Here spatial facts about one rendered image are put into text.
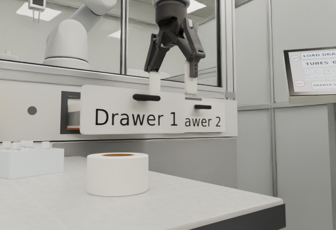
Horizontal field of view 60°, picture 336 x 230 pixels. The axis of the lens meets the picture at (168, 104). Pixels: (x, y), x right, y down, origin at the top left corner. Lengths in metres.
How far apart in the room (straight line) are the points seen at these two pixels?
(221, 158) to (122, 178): 0.85
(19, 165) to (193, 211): 0.29
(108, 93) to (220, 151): 0.58
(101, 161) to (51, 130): 0.49
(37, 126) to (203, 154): 0.57
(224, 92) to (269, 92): 1.43
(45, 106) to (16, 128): 0.08
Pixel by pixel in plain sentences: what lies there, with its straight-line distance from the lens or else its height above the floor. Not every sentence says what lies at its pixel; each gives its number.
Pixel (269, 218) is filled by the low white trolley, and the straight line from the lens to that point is 0.31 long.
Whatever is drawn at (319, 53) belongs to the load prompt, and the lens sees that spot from 1.47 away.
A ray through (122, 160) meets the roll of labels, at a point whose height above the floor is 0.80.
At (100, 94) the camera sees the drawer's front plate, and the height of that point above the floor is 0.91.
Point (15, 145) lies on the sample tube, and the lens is 0.52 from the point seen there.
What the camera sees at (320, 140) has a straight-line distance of 2.32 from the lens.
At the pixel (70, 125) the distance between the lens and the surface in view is 0.78.
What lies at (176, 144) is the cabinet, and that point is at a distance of 0.98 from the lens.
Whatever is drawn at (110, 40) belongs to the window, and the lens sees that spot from 0.91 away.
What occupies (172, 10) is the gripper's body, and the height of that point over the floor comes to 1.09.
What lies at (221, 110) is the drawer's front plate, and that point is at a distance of 1.11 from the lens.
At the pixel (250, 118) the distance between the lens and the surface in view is 2.71.
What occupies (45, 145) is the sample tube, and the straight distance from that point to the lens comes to 0.52.
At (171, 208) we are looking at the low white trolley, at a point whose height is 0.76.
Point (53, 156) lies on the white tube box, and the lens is 0.50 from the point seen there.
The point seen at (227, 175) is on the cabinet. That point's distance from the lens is 1.17.
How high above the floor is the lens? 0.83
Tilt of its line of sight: 5 degrees up
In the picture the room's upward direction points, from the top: straight up
